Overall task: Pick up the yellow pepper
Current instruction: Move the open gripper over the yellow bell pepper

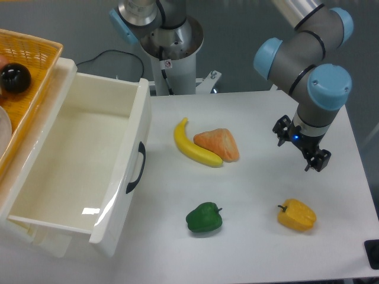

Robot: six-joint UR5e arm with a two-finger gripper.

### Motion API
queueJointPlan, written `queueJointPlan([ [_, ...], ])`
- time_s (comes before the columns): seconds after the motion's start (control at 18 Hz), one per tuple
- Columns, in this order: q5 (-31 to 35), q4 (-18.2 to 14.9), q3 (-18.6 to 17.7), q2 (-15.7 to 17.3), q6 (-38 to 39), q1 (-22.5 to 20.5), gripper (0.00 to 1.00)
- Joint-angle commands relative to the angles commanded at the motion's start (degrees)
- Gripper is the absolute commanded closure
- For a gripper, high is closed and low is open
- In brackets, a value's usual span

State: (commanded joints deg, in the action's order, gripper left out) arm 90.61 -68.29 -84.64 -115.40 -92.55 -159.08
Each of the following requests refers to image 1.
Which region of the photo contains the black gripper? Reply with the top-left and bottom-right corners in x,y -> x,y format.
272,115 -> 331,172

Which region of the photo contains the yellow bell pepper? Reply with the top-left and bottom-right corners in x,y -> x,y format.
277,198 -> 317,232

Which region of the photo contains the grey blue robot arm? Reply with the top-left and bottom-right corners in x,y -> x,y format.
109,1 -> 354,171

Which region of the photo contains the green bell pepper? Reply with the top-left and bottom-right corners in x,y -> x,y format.
185,202 -> 223,233

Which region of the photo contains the orange croissant bread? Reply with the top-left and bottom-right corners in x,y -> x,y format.
193,128 -> 240,162

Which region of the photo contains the yellow banana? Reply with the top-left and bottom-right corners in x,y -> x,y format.
174,117 -> 223,167

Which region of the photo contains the black corner object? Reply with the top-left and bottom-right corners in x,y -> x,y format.
364,240 -> 379,270

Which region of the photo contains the white plastic drawer box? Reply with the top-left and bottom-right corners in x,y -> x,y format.
1,58 -> 152,257

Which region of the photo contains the orange woven basket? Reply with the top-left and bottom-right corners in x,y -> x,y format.
1,29 -> 63,173

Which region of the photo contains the black shiny ball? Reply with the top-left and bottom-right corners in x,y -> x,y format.
1,63 -> 31,93

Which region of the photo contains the white metal bracket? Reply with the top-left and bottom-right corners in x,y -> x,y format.
195,70 -> 222,95

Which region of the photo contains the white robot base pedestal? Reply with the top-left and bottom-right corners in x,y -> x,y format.
140,16 -> 204,96

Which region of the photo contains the black drawer handle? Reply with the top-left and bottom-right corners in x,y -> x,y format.
126,141 -> 146,194

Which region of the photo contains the black cable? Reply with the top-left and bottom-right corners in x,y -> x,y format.
75,49 -> 144,80

